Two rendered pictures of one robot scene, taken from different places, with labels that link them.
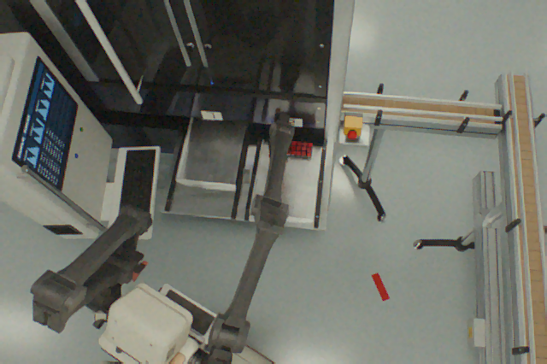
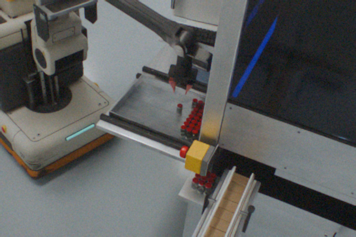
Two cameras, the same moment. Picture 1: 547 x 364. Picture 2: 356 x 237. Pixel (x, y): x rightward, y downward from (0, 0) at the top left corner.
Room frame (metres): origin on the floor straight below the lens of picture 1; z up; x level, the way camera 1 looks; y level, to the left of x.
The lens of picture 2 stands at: (0.89, -1.35, 2.06)
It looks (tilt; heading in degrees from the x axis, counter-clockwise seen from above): 43 degrees down; 92
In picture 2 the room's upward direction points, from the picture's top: 7 degrees clockwise
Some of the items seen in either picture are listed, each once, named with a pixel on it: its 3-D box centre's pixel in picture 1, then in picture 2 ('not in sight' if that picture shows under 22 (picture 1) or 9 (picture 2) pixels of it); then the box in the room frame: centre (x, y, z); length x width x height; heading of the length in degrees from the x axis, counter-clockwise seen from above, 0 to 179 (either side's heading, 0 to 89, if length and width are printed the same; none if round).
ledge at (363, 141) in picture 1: (354, 131); (204, 190); (0.96, -0.40, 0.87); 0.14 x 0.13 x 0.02; 163
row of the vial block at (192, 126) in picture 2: (291, 149); (197, 120); (0.91, -0.11, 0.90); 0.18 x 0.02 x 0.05; 72
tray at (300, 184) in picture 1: (286, 179); (165, 109); (0.78, -0.07, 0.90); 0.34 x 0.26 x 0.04; 162
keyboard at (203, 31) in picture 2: (136, 189); (205, 36); (0.90, 0.60, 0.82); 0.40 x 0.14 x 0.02; 171
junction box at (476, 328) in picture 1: (476, 333); not in sight; (0.06, -0.78, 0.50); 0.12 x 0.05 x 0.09; 163
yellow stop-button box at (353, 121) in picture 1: (353, 124); (199, 157); (0.93, -0.38, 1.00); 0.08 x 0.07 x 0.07; 163
